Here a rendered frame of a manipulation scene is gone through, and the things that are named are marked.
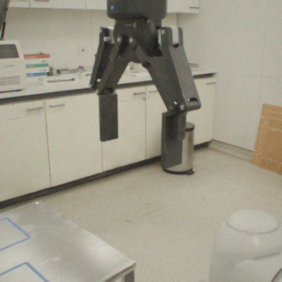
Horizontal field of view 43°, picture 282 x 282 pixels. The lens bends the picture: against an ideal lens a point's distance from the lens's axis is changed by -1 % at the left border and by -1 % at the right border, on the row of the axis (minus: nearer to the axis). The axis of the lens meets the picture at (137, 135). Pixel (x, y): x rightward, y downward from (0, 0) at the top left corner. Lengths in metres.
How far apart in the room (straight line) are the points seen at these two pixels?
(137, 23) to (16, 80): 2.34
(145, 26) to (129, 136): 2.96
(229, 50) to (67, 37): 1.68
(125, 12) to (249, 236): 0.50
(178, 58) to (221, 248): 0.48
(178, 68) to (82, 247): 0.65
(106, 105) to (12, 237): 0.60
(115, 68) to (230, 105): 3.56
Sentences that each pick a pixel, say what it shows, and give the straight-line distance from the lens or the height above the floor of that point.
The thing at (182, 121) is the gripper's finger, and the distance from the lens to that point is 0.42.
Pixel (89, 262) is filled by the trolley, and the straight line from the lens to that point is 0.90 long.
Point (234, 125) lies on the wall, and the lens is 4.03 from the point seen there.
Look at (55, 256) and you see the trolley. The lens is 0.94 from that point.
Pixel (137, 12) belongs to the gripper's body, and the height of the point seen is 1.37.
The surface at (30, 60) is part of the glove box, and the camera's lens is 3.21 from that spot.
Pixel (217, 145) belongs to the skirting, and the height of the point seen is 0.04.
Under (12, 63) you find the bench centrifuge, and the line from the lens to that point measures 2.73.
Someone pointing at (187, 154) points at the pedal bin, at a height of 0.20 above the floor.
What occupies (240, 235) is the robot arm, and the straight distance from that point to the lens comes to 0.76.
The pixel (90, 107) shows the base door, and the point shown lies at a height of 0.70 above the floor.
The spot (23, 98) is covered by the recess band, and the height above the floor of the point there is 0.83.
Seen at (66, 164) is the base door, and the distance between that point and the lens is 3.07.
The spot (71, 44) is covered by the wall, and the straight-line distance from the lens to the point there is 3.64.
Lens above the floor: 1.35
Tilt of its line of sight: 17 degrees down
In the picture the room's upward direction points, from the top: straight up
